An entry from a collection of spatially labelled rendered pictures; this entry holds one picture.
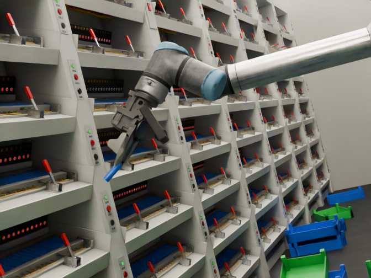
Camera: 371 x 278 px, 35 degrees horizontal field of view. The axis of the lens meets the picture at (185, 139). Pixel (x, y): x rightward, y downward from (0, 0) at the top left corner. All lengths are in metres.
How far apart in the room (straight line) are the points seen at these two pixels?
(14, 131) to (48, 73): 0.33
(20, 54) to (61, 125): 0.22
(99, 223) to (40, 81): 0.45
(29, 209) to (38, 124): 0.24
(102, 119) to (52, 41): 0.29
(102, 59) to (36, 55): 0.36
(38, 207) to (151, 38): 1.09
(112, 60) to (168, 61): 0.42
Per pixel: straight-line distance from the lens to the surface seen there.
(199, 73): 1.62
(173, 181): 2.37
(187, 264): 2.23
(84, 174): 1.72
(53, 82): 1.76
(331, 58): 1.73
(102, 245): 1.73
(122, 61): 2.10
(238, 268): 2.85
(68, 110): 1.73
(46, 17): 1.78
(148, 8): 2.44
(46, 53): 1.69
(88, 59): 1.89
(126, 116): 1.63
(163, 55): 1.65
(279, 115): 4.36
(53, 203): 1.55
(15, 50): 1.58
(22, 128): 1.51
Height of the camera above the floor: 0.79
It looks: 1 degrees up
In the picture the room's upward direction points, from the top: 14 degrees counter-clockwise
